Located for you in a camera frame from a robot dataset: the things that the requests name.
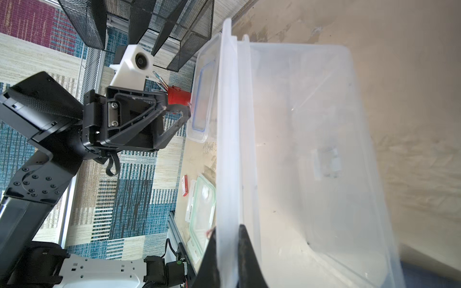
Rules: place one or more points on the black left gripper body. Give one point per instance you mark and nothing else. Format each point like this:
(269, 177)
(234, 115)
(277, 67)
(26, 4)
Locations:
(93, 133)

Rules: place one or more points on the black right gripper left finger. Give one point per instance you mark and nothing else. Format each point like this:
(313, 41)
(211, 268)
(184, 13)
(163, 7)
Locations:
(208, 275)

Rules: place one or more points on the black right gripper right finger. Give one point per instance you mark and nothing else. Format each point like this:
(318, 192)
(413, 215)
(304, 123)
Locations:
(249, 272)

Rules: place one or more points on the blue-rimmed clear lid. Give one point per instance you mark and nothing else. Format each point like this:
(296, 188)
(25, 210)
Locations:
(203, 95)

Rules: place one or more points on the blue-rimmed clear lunch box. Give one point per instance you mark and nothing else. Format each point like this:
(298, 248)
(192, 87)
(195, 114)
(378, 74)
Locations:
(209, 52)

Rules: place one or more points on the green-rimmed lunch box lid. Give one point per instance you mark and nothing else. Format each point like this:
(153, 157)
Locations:
(201, 217)

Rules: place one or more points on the clear lunch box lid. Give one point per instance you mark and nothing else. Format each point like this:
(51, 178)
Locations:
(228, 160)

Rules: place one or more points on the grey cleaning cloth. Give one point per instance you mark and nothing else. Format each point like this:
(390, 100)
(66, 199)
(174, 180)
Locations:
(416, 277)

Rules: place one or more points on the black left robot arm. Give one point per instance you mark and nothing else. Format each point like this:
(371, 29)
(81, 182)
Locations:
(65, 133)

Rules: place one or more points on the red pencil cup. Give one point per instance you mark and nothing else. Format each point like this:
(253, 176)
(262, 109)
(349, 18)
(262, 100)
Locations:
(178, 96)

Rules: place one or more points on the pens in red cup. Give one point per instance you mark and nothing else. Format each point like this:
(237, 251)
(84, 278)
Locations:
(161, 82)

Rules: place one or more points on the small red white card box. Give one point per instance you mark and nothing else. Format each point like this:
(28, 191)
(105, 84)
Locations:
(184, 183)

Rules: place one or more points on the black mesh shelf rack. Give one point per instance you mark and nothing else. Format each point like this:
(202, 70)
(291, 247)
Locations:
(188, 22)

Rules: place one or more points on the aluminium front rail frame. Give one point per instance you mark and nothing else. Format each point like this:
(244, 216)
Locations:
(177, 250)

